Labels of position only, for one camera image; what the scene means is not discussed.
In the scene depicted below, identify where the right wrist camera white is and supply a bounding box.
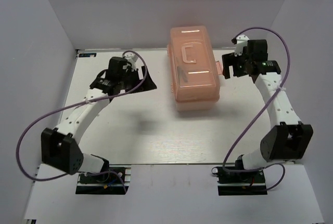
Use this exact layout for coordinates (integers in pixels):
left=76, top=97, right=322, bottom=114
left=231, top=34, right=249, bottom=57

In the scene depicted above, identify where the pink plastic toolbox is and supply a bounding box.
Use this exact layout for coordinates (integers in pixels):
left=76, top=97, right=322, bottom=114
left=167, top=25, right=221, bottom=112

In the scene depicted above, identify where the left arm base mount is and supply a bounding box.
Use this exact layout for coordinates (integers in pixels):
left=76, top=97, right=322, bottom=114
left=75, top=165, right=131, bottom=195

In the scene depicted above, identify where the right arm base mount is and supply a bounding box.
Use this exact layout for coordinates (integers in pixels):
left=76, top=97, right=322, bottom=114
left=211, top=165, right=267, bottom=196

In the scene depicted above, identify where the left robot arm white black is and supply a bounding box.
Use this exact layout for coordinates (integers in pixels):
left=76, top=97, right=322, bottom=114
left=41, top=50, right=157, bottom=182

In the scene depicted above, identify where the black green precision screwdriver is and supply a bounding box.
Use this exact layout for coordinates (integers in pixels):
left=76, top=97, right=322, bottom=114
left=175, top=58, right=188, bottom=83

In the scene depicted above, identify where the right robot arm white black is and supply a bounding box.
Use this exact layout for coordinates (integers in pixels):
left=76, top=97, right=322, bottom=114
left=222, top=35, right=313, bottom=182

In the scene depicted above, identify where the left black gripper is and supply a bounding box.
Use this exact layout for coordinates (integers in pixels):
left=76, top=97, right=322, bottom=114
left=119, top=65, right=157, bottom=94

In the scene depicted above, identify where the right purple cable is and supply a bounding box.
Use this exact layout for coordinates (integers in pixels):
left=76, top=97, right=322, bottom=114
left=220, top=27, right=291, bottom=191

